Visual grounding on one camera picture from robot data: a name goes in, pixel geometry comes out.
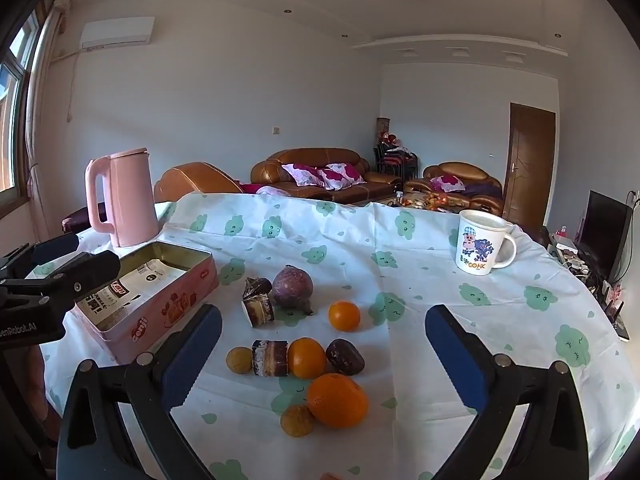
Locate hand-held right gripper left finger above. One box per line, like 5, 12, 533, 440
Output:
56, 304, 223, 480

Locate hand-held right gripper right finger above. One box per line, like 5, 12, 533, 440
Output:
425, 304, 588, 480

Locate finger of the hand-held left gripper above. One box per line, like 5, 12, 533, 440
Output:
0, 250, 122, 307
0, 232, 81, 275

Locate small potato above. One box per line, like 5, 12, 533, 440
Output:
226, 346, 253, 375

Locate metal tray with paper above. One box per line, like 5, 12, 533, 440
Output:
70, 241, 219, 365

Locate brown paper cup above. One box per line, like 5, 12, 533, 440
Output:
241, 277, 276, 328

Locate medium orange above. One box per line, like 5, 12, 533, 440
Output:
287, 337, 327, 380

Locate purple passion fruit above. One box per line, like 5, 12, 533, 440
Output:
271, 265, 315, 316

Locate dark purple stool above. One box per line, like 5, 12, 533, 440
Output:
61, 202, 108, 234

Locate white paper packet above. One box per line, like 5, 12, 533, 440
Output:
77, 257, 188, 328

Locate layered cake slice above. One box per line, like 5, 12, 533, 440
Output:
251, 340, 289, 377

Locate pink electric kettle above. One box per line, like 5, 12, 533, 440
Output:
84, 147, 161, 248

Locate white cartoon mug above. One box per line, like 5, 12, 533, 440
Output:
455, 209, 517, 276

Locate small orange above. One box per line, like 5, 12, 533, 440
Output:
328, 301, 361, 332

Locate large orange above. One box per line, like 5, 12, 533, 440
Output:
306, 373, 369, 429

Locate small brown round fruit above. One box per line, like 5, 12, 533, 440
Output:
280, 405, 316, 437

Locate beige curtain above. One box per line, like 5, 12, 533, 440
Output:
25, 0, 67, 202

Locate window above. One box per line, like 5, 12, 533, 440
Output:
0, 10, 42, 198

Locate brown leather armchair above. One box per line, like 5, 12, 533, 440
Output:
153, 162, 244, 203

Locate cluttered coffee table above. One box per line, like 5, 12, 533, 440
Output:
385, 191, 471, 212

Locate cluttered television stand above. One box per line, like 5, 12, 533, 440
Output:
547, 230, 632, 342

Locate purple blanket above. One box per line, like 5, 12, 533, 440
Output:
462, 180, 503, 201

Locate brown leather loveseat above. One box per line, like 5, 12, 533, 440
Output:
405, 161, 505, 213

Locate black television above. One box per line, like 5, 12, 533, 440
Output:
577, 190, 633, 283

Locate brown wooden door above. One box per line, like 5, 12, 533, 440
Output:
502, 102, 557, 231

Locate black chairs with clothes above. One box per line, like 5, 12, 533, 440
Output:
375, 141, 419, 179

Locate white air conditioner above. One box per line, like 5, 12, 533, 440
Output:
80, 16, 156, 51

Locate brown leather sofa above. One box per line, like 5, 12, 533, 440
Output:
250, 148, 401, 205

